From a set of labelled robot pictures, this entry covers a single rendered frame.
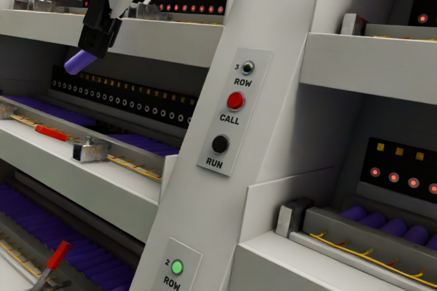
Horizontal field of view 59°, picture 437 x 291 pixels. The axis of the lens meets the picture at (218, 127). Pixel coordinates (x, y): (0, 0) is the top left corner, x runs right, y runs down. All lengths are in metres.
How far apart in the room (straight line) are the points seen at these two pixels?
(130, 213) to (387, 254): 0.25
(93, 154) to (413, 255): 0.37
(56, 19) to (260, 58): 0.38
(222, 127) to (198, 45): 0.11
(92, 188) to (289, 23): 0.28
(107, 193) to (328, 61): 0.27
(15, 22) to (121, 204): 0.45
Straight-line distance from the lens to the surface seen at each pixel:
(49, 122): 0.67
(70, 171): 0.51
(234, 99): 0.36
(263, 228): 0.37
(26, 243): 0.68
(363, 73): 0.34
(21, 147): 0.62
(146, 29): 0.49
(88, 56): 0.49
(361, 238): 0.37
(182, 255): 0.37
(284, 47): 0.37
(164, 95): 0.66
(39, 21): 0.71
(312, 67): 0.36
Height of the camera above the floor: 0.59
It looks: 6 degrees up
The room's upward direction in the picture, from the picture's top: 20 degrees clockwise
